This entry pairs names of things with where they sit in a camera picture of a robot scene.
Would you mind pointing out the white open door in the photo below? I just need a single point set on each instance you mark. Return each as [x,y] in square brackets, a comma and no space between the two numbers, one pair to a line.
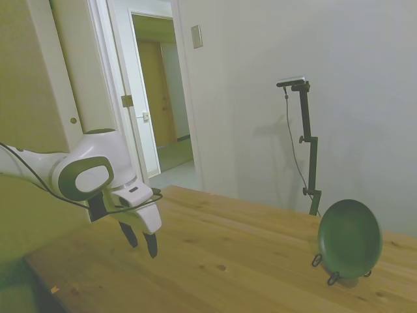
[125,65]

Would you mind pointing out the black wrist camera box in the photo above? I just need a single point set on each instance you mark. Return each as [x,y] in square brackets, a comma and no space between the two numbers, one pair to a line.
[97,208]

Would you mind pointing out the white door latch plate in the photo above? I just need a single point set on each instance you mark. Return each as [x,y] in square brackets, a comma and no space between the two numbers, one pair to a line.
[144,116]

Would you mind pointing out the beige wall switch plate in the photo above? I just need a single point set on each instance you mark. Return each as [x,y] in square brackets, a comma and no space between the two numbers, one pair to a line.
[196,36]

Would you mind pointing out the green round plate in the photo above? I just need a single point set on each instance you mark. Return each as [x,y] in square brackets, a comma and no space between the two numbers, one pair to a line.
[350,239]

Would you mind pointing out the grey exterior camera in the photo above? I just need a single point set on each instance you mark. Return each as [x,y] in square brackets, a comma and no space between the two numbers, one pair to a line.
[292,81]

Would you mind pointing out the cream closet door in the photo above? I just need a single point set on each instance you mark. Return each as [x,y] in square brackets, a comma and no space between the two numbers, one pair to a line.
[32,65]

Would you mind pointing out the brown wooden door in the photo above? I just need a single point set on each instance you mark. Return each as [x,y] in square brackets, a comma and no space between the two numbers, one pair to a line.
[153,91]

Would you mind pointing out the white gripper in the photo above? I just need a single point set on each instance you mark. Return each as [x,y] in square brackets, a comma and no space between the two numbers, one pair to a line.
[146,215]

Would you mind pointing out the brass door hinge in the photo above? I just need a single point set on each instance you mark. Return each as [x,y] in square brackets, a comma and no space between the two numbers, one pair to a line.
[127,101]

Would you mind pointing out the black camera stand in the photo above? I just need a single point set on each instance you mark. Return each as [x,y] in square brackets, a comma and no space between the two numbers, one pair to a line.
[313,163]

